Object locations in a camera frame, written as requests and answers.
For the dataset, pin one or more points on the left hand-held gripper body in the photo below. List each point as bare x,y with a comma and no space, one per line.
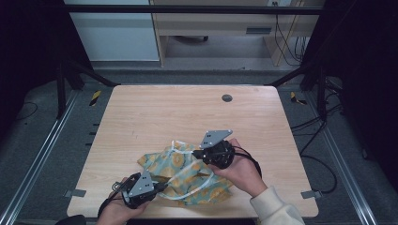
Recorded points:
140,187

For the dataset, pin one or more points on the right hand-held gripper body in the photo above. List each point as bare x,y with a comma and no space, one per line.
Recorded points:
219,153

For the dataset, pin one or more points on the teal orange-print cloth garment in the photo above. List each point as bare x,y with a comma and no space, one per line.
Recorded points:
181,175

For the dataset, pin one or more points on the person's right hand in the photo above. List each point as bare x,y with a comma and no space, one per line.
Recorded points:
244,175

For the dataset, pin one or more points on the person's left hand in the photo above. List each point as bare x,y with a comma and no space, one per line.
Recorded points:
115,212

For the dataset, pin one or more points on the person's dark clothing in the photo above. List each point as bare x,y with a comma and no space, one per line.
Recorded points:
191,222

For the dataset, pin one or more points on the grey round table grommet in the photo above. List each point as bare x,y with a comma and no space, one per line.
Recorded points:
226,98

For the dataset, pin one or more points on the yellow black striped tape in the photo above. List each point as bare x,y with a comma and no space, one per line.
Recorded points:
95,97
294,97

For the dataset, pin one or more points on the black metal stand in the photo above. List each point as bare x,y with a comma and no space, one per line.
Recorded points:
321,93
61,93

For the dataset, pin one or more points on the light wooden desk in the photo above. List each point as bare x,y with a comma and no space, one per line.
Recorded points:
216,25

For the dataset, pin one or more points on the grey desk label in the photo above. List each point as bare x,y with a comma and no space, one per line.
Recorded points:
258,30

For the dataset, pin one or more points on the white cabinet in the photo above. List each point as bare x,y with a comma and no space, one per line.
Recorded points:
115,37

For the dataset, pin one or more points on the black curtain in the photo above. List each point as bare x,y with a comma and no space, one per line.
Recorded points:
366,62
28,47

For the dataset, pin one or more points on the grey metal table bracket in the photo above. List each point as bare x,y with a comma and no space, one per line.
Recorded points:
74,193
311,194

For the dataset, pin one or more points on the aluminium floor rail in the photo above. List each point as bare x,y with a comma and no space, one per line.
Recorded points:
347,175
40,156

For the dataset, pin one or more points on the black horizontal frame bar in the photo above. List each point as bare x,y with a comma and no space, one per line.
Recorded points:
187,9

